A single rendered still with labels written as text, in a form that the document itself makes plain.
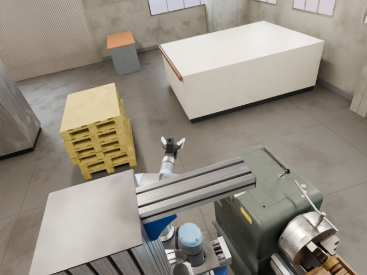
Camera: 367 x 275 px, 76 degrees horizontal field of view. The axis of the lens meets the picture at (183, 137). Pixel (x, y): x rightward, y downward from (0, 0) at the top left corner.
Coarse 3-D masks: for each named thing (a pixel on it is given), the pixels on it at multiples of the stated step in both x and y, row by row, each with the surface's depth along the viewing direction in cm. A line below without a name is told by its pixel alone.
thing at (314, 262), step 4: (308, 256) 137; (312, 256) 135; (316, 256) 134; (304, 260) 139; (308, 260) 137; (312, 260) 135; (316, 260) 133; (304, 264) 139; (308, 264) 137; (312, 264) 135; (316, 264) 133; (320, 264) 131
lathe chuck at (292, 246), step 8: (304, 224) 132; (312, 224) 131; (328, 224) 132; (296, 232) 131; (304, 232) 129; (312, 232) 127; (320, 232) 127; (328, 232) 132; (288, 240) 133; (296, 240) 130; (312, 240) 127; (320, 240) 133; (288, 248) 134; (296, 248) 129; (304, 248) 129; (320, 248) 142; (288, 256) 136; (296, 256) 131; (304, 256) 137; (296, 264) 138
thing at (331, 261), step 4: (328, 256) 128; (332, 256) 127; (320, 260) 131; (324, 260) 128; (328, 260) 126; (332, 260) 126; (336, 260) 126; (324, 264) 127; (328, 264) 126; (332, 264) 125; (336, 264) 125; (340, 264) 125; (328, 268) 126; (332, 268) 125; (336, 268) 123; (340, 268) 123; (332, 272) 124; (336, 272) 123
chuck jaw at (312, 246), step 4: (304, 240) 128; (308, 240) 127; (308, 244) 127; (312, 244) 126; (316, 244) 133; (312, 248) 125; (316, 248) 124; (312, 252) 125; (316, 252) 127; (320, 252) 126; (320, 256) 127; (324, 256) 126
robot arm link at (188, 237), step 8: (184, 224) 125; (192, 224) 125; (176, 232) 123; (184, 232) 121; (192, 232) 121; (200, 232) 122; (176, 240) 121; (184, 240) 118; (192, 240) 118; (200, 240) 121; (176, 248) 122; (184, 248) 121; (192, 248) 120; (200, 248) 124
